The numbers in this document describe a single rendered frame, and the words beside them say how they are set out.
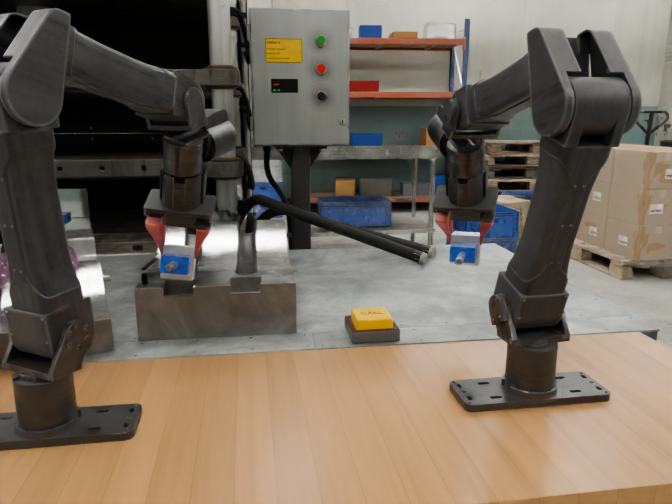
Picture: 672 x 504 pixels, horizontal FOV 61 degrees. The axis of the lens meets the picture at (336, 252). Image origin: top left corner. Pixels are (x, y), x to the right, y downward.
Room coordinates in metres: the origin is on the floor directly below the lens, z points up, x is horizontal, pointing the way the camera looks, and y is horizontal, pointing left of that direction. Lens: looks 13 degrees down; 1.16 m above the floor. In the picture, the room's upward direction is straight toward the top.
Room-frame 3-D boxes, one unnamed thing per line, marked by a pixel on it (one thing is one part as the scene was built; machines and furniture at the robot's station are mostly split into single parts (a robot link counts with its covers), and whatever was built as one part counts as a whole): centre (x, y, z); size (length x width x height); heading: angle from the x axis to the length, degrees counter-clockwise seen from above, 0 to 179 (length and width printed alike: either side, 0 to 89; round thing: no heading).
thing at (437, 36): (7.27, -0.53, 1.14); 2.06 x 0.65 x 2.27; 94
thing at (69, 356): (0.61, 0.34, 0.90); 0.09 x 0.06 x 0.06; 65
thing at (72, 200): (1.85, 0.88, 0.87); 0.50 x 0.27 x 0.17; 8
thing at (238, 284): (0.92, 0.15, 0.87); 0.05 x 0.05 x 0.04; 8
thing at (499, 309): (0.70, -0.25, 0.90); 0.09 x 0.06 x 0.06; 103
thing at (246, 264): (1.12, 0.24, 0.92); 0.35 x 0.16 x 0.09; 8
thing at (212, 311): (1.14, 0.23, 0.87); 0.50 x 0.26 x 0.14; 8
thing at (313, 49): (1.86, 0.12, 0.74); 0.31 x 0.22 x 1.47; 98
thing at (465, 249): (0.95, -0.22, 0.93); 0.13 x 0.05 x 0.05; 161
